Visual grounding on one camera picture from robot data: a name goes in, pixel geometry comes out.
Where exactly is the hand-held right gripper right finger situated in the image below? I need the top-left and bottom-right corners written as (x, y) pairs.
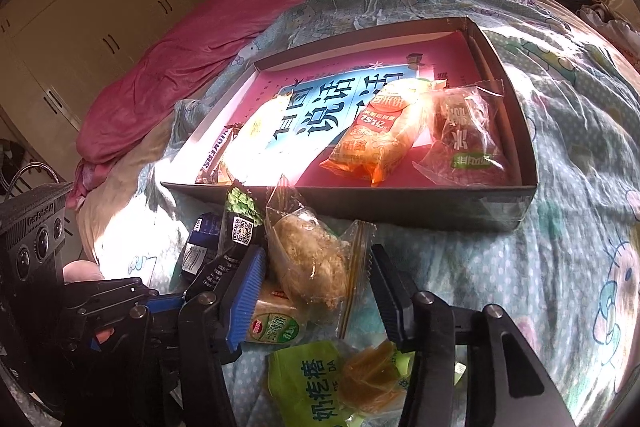
top-left (369, 243), bottom-right (577, 427)

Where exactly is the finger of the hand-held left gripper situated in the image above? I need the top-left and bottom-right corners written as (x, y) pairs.
top-left (61, 276), bottom-right (184, 315)

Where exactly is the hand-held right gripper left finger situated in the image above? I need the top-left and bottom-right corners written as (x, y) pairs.
top-left (70, 245), bottom-right (269, 427)

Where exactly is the beige snack packet green label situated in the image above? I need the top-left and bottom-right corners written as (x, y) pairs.
top-left (247, 279), bottom-right (310, 346)

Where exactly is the green candy packet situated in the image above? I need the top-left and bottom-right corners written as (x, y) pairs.
top-left (266, 339), bottom-right (419, 427)
top-left (395, 349), bottom-right (469, 391)

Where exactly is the black green pea snack packet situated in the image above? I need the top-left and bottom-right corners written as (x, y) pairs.
top-left (184, 186), bottom-right (267, 304)

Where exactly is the clear floss pastry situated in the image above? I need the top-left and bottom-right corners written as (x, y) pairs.
top-left (263, 174), bottom-right (377, 341)

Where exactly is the dark cardboard box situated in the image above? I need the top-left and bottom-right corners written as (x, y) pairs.
top-left (160, 15), bottom-right (540, 234)

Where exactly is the brown chocolate bar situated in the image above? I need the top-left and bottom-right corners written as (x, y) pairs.
top-left (194, 125), bottom-right (242, 186)

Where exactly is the orange bread packet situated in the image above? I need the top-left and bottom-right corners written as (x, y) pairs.
top-left (319, 78), bottom-right (437, 186)

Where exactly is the clear packet with red cake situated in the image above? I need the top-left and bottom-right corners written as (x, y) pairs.
top-left (412, 78), bottom-right (512, 186)

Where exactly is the person's left hand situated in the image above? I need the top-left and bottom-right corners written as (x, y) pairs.
top-left (61, 258), bottom-right (107, 284)

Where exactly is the cream wardrobe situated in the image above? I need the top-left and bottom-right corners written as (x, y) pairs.
top-left (0, 0), bottom-right (194, 144)

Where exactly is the pink blanket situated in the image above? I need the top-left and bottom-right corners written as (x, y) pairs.
top-left (71, 0), bottom-right (324, 214)

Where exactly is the white plastic bag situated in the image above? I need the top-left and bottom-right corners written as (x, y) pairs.
top-left (575, 2), bottom-right (640, 38)

